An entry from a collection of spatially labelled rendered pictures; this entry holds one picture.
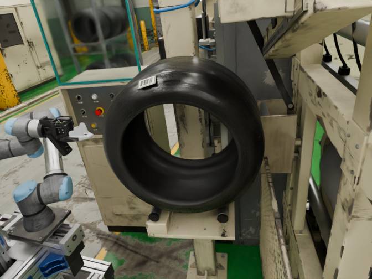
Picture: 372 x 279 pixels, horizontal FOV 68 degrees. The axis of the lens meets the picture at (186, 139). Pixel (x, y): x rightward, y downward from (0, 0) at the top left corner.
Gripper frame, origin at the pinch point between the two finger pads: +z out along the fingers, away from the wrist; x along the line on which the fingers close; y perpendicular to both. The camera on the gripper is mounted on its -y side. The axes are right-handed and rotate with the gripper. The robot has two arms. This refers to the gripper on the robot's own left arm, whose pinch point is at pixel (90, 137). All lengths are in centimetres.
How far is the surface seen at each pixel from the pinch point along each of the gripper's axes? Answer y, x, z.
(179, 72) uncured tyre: 30.4, -8.4, 38.1
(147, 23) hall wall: -59, 971, -244
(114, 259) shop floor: -125, 37, -19
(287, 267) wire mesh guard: -14, -39, 73
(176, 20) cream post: 42, 25, 31
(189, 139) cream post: -11.5, 25.7, 37.1
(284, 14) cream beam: 49, -37, 62
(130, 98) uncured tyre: 22.3, -11.7, 22.8
